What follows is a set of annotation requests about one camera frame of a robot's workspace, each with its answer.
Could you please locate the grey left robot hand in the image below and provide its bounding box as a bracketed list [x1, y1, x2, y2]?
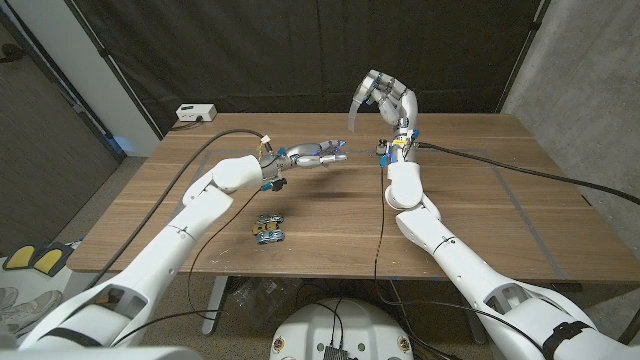
[276, 140, 349, 174]

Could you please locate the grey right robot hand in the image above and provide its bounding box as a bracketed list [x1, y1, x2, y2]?
[352, 69, 420, 137]

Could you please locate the blue toy car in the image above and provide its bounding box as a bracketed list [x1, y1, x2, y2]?
[255, 229, 286, 246]

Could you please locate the black backdrop curtain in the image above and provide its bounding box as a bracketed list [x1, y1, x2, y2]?
[64, 0, 544, 135]

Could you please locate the white power box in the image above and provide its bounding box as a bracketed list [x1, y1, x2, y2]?
[175, 103, 218, 123]

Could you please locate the black backdrop stand pole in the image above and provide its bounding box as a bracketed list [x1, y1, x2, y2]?
[494, 0, 551, 114]
[64, 0, 164, 140]

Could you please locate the clear plastic bag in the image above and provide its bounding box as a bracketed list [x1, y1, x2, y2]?
[232, 277, 291, 311]

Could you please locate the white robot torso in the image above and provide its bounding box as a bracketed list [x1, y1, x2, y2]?
[269, 298, 415, 360]

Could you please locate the white table leg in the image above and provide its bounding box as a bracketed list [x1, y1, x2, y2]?
[201, 275, 231, 336]

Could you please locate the grey table leg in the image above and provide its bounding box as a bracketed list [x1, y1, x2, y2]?
[462, 304, 489, 345]

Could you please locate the yellow foot pedal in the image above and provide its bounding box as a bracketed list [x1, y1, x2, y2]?
[2, 243, 41, 272]
[30, 242, 75, 278]

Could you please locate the grey sneaker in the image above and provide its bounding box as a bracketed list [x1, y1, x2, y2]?
[0, 289, 64, 339]
[0, 286, 19, 311]

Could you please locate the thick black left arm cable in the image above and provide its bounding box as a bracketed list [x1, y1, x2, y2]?
[84, 128, 269, 292]

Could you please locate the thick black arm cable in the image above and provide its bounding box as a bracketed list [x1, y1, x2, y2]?
[84, 128, 269, 292]
[417, 142, 640, 206]

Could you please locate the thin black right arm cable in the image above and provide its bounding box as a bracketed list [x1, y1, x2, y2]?
[372, 164, 549, 354]

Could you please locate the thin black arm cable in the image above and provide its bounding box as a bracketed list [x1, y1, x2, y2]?
[372, 164, 549, 354]
[112, 187, 264, 349]

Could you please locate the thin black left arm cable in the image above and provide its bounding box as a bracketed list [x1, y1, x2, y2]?
[112, 187, 264, 349]

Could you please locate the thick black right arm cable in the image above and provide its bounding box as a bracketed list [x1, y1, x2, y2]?
[417, 142, 640, 206]

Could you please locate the black door handle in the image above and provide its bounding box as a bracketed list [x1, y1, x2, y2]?
[0, 43, 26, 64]

